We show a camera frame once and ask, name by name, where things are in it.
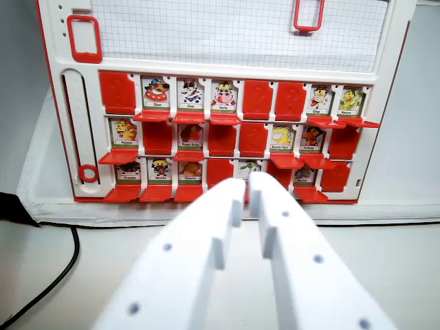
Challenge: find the red and white game board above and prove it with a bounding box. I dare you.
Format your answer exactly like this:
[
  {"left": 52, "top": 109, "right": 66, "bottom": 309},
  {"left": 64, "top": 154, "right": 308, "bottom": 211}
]
[{"left": 36, "top": 0, "right": 419, "bottom": 206}]

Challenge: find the black flat object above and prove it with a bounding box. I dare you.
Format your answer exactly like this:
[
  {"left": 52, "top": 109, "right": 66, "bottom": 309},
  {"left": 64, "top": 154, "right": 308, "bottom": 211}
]
[{"left": 0, "top": 191, "right": 42, "bottom": 228}]

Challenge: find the red board flap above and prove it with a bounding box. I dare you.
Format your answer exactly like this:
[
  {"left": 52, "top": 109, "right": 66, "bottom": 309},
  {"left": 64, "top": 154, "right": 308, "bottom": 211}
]
[{"left": 328, "top": 124, "right": 361, "bottom": 161}]

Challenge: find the black cable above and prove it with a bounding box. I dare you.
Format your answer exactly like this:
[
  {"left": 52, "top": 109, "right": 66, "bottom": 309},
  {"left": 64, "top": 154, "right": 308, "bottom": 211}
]
[{"left": 0, "top": 226, "right": 80, "bottom": 329}]

